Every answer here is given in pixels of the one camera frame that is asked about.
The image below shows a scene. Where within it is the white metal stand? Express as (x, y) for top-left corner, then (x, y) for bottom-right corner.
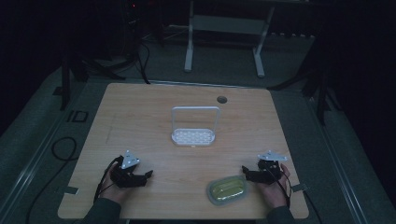
(183, 0), (276, 79)

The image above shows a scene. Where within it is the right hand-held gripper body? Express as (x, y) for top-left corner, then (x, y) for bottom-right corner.
(248, 149), (289, 185)

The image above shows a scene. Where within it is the person's left hand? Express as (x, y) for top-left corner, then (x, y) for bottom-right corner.
(98, 167), (133, 205)

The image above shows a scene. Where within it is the black floor cable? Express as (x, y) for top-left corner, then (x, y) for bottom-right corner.
(25, 135), (79, 224)

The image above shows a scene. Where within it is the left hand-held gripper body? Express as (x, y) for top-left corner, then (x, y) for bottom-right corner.
(109, 149), (145, 189)

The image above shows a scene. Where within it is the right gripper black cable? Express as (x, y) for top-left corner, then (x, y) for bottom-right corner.
(264, 161), (293, 209)

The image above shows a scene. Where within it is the clear box with yellow soap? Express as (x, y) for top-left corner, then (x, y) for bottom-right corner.
(205, 175), (250, 206)

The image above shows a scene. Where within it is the black stand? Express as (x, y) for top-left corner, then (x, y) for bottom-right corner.
(266, 31), (342, 127)
(59, 52), (127, 112)

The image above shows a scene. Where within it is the person's right hand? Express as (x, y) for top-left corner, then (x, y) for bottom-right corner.
(257, 162), (292, 209)

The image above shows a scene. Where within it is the black hanging cable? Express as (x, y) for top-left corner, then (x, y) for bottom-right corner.
(135, 38), (152, 85)

